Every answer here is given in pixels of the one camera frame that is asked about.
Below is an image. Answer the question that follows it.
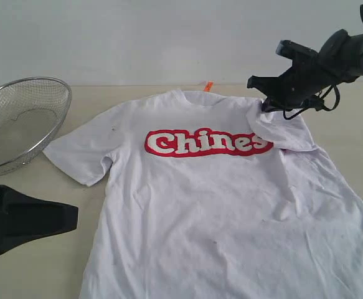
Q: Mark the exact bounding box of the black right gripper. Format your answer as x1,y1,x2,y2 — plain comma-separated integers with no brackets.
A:
247,59,334,113

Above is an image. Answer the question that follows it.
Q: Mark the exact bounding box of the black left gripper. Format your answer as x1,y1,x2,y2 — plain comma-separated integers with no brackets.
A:
0,185,78,255

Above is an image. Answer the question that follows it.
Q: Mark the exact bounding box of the white shirt with red print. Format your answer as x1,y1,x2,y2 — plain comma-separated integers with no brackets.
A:
44,90,363,298

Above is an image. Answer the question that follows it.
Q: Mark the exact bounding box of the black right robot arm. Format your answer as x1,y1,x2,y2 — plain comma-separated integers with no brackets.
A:
247,29,363,113

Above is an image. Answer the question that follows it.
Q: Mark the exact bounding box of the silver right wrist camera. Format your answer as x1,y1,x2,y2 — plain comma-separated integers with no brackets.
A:
276,40,318,64

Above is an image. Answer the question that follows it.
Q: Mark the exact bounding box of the metal wire mesh basket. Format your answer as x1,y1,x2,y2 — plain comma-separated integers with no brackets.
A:
0,77,72,176

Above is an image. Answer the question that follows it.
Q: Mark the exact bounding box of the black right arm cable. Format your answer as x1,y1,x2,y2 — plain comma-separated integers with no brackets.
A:
282,2,363,121

